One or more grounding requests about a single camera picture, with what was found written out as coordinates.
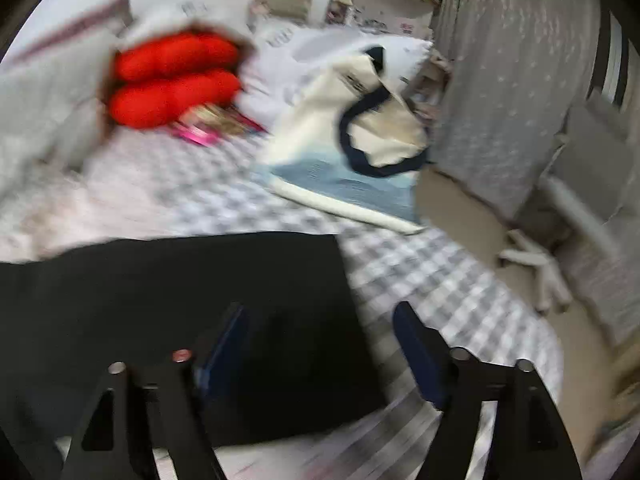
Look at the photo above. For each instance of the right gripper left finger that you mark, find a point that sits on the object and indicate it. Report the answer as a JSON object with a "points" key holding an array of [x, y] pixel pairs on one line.
{"points": [[129, 409]]}

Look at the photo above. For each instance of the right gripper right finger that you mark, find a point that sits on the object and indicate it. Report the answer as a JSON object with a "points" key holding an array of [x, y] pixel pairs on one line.
{"points": [[529, 440]]}

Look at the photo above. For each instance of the black garment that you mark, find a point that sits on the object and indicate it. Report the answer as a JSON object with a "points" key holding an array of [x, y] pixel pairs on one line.
{"points": [[305, 364]]}

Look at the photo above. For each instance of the grey office chair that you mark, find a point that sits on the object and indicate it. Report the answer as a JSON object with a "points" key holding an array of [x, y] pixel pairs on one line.
{"points": [[585, 184]]}

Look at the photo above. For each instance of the checkered cherry bed sheet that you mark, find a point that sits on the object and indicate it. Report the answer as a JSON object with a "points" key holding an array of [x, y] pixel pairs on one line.
{"points": [[156, 239]]}

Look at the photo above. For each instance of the light blue folded cloth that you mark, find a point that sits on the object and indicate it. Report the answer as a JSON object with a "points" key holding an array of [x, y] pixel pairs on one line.
{"points": [[326, 184]]}

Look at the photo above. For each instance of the grey duvet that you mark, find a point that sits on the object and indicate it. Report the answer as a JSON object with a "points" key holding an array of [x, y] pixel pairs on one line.
{"points": [[53, 107]]}

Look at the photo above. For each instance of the pink snack packet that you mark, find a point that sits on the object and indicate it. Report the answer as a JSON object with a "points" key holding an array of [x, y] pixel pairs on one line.
{"points": [[207, 124]]}

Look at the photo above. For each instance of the red cushion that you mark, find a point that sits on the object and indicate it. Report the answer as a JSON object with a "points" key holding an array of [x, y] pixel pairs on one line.
{"points": [[160, 80]]}

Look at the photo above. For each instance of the grey patterned curtain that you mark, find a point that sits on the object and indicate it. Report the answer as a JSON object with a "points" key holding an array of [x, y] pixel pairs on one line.
{"points": [[517, 67]]}

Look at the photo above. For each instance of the cream tote bag navy handles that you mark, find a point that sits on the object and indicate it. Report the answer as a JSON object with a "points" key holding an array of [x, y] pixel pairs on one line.
{"points": [[348, 112]]}

